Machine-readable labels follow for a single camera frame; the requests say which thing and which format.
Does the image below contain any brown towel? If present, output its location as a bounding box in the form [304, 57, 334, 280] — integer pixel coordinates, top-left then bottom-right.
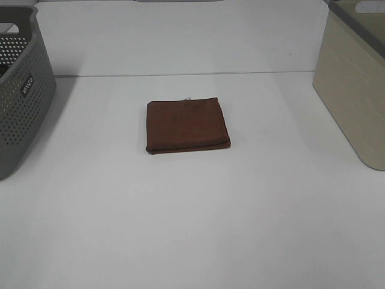
[146, 98, 231, 154]

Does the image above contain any beige plastic storage bin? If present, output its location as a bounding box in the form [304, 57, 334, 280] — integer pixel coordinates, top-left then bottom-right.
[313, 1, 384, 171]

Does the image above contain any grey perforated plastic basket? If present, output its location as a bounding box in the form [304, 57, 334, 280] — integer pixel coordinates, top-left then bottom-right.
[1, 5, 57, 179]

